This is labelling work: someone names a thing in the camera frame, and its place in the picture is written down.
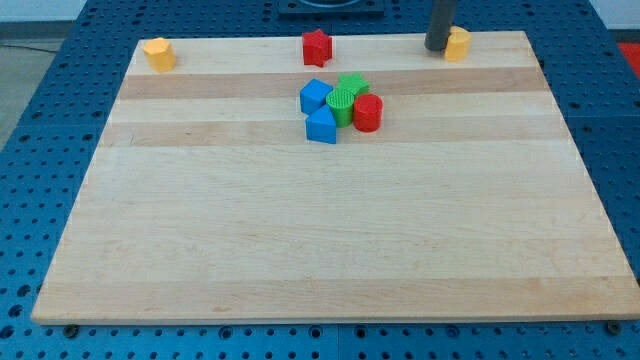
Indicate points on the green star block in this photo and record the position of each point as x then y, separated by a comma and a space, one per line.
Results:
354, 83

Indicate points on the green cylinder block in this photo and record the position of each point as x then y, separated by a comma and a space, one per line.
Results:
340, 102

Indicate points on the blue triangle block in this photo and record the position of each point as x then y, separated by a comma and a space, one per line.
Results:
320, 126

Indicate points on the blue cube block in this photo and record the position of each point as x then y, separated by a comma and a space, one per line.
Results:
313, 95

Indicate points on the yellow hexagon block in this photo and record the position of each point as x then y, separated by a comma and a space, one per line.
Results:
159, 54

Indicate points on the wooden board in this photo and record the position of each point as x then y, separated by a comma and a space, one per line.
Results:
205, 203

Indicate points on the red star block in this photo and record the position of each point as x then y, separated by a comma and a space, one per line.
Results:
317, 48

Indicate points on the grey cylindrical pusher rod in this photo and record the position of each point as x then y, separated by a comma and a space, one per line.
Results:
440, 22

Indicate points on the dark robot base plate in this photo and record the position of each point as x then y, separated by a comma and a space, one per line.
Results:
330, 7

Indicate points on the yellow heart block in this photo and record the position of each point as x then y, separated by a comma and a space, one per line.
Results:
458, 44

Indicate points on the red cylinder block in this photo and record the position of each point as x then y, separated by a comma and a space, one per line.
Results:
367, 112

